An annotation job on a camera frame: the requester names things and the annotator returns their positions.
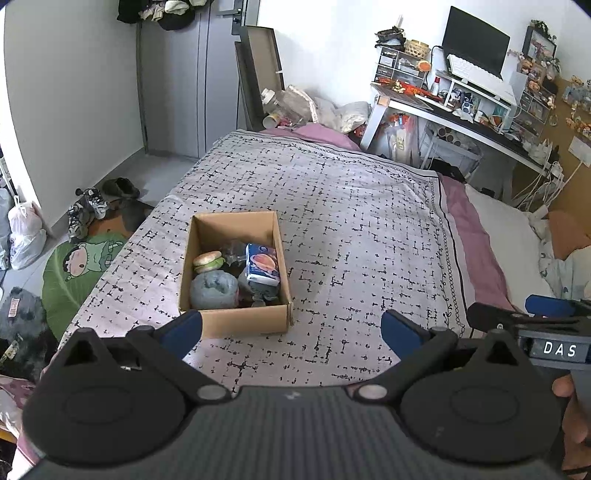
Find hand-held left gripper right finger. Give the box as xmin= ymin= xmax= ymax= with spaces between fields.
xmin=353 ymin=309 xmax=533 ymax=408

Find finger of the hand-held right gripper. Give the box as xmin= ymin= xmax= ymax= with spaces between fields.
xmin=465 ymin=302 xmax=525 ymax=332
xmin=525 ymin=294 xmax=591 ymax=319

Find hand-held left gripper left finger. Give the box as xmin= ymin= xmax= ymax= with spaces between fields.
xmin=59 ymin=309 xmax=232 ymax=409

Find grey-blue soft cloth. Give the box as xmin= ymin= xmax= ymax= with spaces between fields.
xmin=189 ymin=271 xmax=239 ymax=310

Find brown cardboard box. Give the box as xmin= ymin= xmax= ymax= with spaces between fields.
xmin=178 ymin=211 xmax=294 ymax=339

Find burger plush toy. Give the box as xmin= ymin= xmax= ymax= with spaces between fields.
xmin=192 ymin=250 xmax=226 ymax=276

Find black item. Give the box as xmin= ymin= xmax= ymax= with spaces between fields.
xmin=221 ymin=239 xmax=252 ymax=278

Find blue snack packet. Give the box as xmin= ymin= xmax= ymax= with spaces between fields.
xmin=243 ymin=243 xmax=282 ymax=285

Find person's right hand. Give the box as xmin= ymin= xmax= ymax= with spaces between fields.
xmin=551 ymin=374 xmax=591 ymax=475

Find white patterned cloth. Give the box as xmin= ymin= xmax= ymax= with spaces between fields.
xmin=537 ymin=244 xmax=591 ymax=302

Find white pillow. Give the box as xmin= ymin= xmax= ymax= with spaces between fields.
xmin=464 ymin=184 xmax=556 ymax=303

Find pink bedsheet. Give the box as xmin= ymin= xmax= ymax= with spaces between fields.
xmin=257 ymin=124 xmax=517 ymax=315

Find green cartoon floor mat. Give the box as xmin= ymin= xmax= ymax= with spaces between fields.
xmin=41 ymin=233 xmax=129 ymax=341

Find printed grid blanket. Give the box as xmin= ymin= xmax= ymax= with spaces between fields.
xmin=44 ymin=129 xmax=468 ymax=403

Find grey white sneakers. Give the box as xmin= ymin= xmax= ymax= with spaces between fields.
xmin=67 ymin=186 xmax=110 ymax=241

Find dark slipper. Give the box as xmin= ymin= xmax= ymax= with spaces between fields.
xmin=101 ymin=177 xmax=141 ymax=199

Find white plastic bag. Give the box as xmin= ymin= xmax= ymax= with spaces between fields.
xmin=8 ymin=198 xmax=43 ymax=237
xmin=9 ymin=228 xmax=48 ymax=271

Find white desk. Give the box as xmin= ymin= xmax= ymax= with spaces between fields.
xmin=359 ymin=71 xmax=563 ymax=197

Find clear desktop shelf organizer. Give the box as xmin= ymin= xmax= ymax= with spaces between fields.
xmin=512 ymin=69 xmax=558 ymax=137

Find white monitor riser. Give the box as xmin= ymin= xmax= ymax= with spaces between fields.
xmin=433 ymin=71 xmax=519 ymax=110

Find white cloth pile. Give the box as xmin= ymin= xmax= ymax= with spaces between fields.
xmin=281 ymin=85 xmax=371 ymax=136

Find clear plastic bottle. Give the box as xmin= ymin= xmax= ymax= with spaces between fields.
xmin=260 ymin=88 xmax=302 ymax=121

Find grey door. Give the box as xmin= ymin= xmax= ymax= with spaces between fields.
xmin=137 ymin=0 xmax=246 ymax=161

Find white keyboard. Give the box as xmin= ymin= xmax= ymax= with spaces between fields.
xmin=446 ymin=54 xmax=507 ymax=85

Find clear drawer organizer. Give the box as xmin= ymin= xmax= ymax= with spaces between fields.
xmin=374 ymin=44 xmax=433 ymax=89

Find dark framed picture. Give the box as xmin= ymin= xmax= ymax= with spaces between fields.
xmin=522 ymin=21 xmax=560 ymax=63

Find flat cardboard panel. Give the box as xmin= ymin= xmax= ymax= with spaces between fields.
xmin=234 ymin=25 xmax=288 ymax=133

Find black computer monitor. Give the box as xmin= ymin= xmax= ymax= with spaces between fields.
xmin=441 ymin=6 xmax=511 ymax=80

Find wicker basket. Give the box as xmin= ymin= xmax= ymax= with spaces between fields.
xmin=403 ymin=39 xmax=431 ymax=60

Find white wire cart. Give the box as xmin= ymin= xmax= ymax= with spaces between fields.
xmin=417 ymin=124 xmax=484 ymax=182

